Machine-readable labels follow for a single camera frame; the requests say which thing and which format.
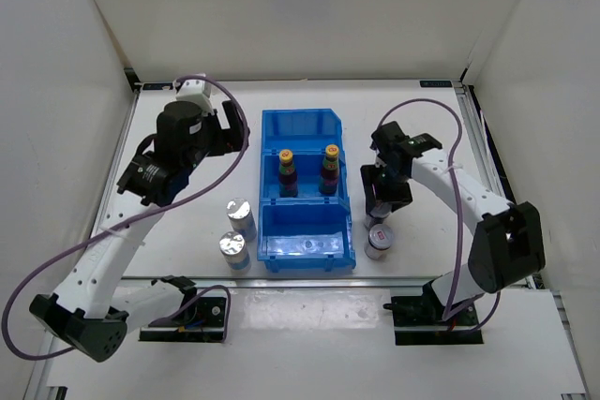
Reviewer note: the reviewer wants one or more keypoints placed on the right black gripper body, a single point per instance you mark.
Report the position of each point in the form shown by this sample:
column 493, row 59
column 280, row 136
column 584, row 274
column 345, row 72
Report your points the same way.
column 394, row 189

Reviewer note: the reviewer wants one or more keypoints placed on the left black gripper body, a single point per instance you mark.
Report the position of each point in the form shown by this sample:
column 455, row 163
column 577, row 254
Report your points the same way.
column 213, row 140

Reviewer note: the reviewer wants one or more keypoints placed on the sauce bottle yellow cap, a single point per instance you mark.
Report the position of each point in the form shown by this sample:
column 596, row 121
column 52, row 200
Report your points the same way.
column 329, row 171
column 287, row 175

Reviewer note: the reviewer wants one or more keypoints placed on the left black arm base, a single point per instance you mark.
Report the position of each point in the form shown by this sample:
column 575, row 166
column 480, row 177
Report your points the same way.
column 204, row 322

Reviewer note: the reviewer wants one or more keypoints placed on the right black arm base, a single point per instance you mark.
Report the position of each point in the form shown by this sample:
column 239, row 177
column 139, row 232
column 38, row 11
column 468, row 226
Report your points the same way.
column 415, row 327

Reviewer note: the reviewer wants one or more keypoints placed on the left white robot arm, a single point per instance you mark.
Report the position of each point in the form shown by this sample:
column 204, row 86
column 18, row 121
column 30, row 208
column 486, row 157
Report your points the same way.
column 84, row 311

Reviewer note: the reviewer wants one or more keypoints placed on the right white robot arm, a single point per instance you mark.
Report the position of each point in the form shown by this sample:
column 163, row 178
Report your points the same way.
column 507, row 239

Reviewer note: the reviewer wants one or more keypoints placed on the blue plastic divided bin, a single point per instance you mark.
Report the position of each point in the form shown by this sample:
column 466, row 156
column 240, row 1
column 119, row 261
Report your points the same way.
column 310, row 231

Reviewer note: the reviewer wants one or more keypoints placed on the silver can rear left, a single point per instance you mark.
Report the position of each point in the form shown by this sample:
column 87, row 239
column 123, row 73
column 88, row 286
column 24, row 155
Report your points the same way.
column 241, row 218

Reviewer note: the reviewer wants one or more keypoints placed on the silver can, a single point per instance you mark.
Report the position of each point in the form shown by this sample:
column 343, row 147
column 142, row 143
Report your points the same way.
column 233, row 249
column 241, row 218

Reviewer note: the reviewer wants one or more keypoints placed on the silver can front left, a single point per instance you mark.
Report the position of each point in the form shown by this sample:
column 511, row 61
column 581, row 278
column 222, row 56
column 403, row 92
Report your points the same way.
column 233, row 249

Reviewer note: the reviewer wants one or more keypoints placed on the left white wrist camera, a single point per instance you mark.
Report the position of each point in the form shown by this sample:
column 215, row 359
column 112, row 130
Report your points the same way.
column 196, row 90

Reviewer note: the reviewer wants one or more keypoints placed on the aluminium table frame rail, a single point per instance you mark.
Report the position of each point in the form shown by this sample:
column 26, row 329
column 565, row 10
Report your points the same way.
column 488, row 161

